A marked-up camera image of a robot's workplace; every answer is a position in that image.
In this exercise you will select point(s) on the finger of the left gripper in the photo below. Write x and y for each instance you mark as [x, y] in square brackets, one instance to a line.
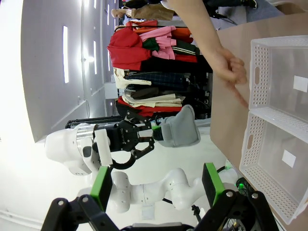
[145, 148]
[142, 121]

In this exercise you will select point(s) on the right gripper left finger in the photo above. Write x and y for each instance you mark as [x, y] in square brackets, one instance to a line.
[101, 190]

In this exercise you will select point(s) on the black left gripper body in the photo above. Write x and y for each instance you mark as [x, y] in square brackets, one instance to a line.
[122, 138]

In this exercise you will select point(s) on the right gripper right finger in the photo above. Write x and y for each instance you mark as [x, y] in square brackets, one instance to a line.
[213, 187]

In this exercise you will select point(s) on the grey Campus pencil case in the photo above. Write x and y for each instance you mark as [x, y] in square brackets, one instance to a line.
[180, 130]

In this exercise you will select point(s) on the person's right forearm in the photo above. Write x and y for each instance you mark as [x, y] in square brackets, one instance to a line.
[192, 26]

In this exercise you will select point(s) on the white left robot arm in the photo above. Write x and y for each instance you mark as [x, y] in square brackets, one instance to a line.
[144, 192]

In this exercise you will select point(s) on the person's right hand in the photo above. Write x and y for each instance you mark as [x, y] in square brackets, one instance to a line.
[228, 67]

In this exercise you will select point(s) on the beige folded garments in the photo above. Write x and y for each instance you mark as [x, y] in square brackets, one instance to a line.
[154, 101]

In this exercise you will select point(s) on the dark plaid garment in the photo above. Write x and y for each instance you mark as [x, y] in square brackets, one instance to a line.
[163, 79]

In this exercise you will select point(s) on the white perforated plastic basket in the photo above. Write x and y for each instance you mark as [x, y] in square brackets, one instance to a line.
[276, 72]
[276, 168]

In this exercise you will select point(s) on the red jacket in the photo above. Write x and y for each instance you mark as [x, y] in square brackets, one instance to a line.
[125, 51]

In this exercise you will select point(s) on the ceiling light strip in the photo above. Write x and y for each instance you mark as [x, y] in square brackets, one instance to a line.
[65, 54]
[95, 57]

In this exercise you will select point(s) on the pink garment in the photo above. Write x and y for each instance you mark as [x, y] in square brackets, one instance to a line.
[161, 38]

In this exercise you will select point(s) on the bystander in brown coat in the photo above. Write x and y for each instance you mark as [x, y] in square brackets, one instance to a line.
[149, 12]

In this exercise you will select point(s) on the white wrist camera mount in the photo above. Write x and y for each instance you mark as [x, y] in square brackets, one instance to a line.
[103, 146]

